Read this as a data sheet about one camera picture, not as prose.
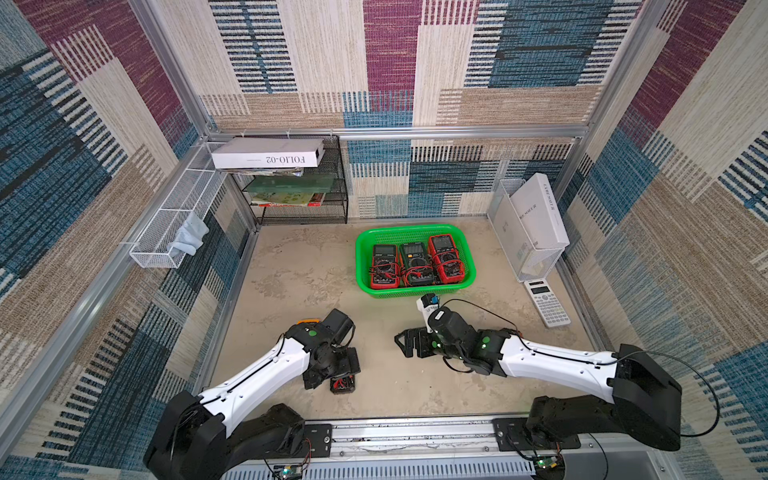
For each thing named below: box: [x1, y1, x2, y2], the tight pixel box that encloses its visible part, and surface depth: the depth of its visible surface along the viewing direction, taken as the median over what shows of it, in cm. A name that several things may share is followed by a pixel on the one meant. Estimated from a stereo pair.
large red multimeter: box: [369, 244, 399, 289], surface depth 99 cm
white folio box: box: [210, 138, 326, 169], surface depth 81 cm
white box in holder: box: [510, 173, 570, 250], surface depth 96 cm
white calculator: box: [524, 279, 571, 328], surface depth 98 cm
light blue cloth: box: [166, 211, 209, 257], surface depth 69 cm
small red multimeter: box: [428, 234, 465, 284], surface depth 98 cm
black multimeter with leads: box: [330, 374, 355, 395], surface depth 80 cm
